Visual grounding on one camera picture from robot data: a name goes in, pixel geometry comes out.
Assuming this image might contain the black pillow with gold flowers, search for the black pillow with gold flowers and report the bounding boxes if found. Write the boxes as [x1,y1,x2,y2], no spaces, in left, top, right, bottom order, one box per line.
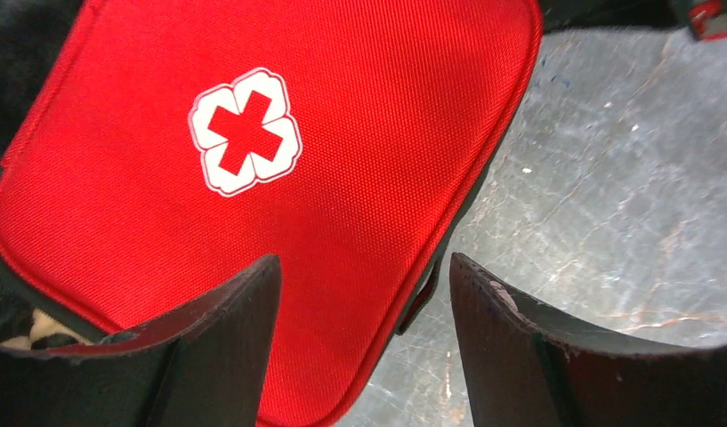
[0,0,87,350]

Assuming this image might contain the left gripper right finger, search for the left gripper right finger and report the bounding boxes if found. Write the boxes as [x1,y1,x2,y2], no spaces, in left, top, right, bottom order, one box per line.
[448,253,689,427]

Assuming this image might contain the red medicine kit case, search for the red medicine kit case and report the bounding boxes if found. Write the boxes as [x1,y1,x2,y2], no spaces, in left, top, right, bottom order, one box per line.
[0,1,542,426]

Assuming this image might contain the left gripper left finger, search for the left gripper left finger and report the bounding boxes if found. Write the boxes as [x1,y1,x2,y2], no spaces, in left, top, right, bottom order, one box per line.
[141,254,283,427]

